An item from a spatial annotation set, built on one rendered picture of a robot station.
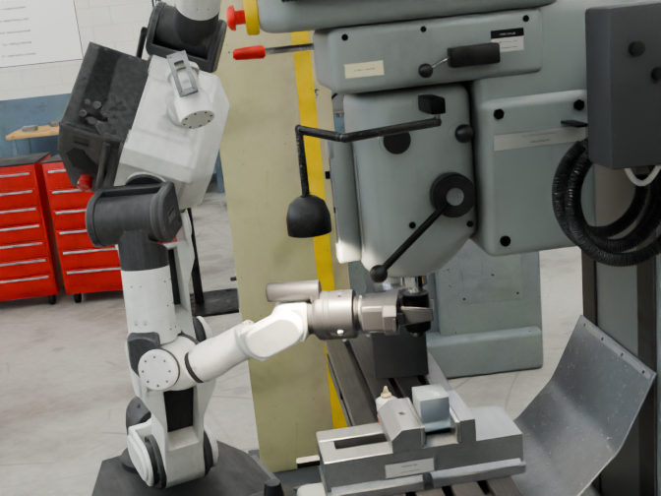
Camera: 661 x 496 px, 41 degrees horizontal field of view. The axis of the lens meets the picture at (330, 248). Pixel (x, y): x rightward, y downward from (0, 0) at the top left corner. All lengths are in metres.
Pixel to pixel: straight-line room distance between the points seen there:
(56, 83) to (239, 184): 7.52
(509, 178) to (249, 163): 1.89
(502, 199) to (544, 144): 0.11
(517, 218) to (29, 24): 9.47
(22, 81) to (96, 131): 8.99
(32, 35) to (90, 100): 8.91
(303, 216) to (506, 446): 0.53
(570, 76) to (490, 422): 0.61
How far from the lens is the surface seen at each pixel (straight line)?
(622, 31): 1.21
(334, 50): 1.36
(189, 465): 2.35
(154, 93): 1.78
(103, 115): 1.73
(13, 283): 6.45
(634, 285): 1.62
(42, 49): 10.64
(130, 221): 1.65
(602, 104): 1.23
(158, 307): 1.67
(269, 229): 3.27
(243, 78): 3.19
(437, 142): 1.42
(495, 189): 1.44
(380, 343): 1.96
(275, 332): 1.57
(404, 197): 1.43
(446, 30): 1.39
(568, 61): 1.46
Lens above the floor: 1.75
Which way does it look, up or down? 15 degrees down
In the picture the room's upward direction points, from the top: 6 degrees counter-clockwise
